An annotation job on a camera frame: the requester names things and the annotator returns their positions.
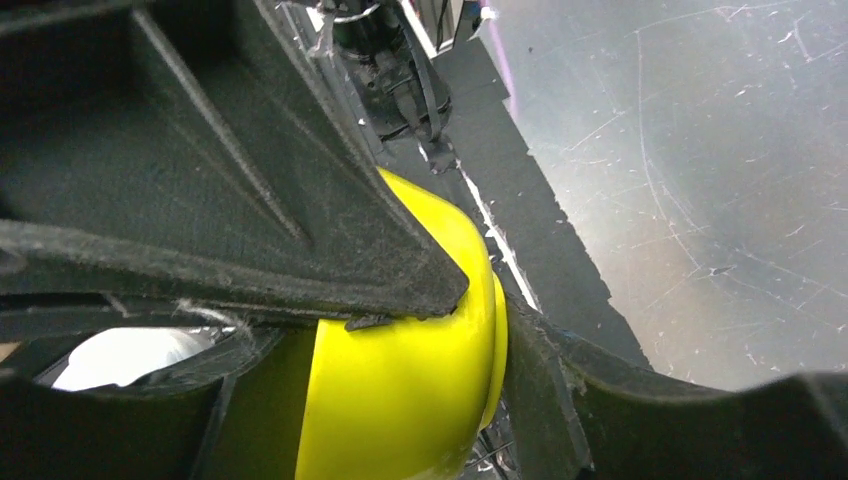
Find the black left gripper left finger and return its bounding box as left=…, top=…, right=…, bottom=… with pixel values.
left=1, top=329, right=284, bottom=479

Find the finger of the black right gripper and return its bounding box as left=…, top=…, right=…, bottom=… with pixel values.
left=1, top=1, right=469, bottom=317

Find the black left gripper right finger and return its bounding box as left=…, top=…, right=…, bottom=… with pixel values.
left=504, top=298, right=847, bottom=479

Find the dark striped white bowl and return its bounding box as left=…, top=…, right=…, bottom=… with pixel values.
left=52, top=328, right=215, bottom=391

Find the yellow green bowl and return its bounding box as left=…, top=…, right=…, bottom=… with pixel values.
left=295, top=172, right=508, bottom=479

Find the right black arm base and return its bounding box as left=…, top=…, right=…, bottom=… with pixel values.
left=297, top=1, right=459, bottom=174

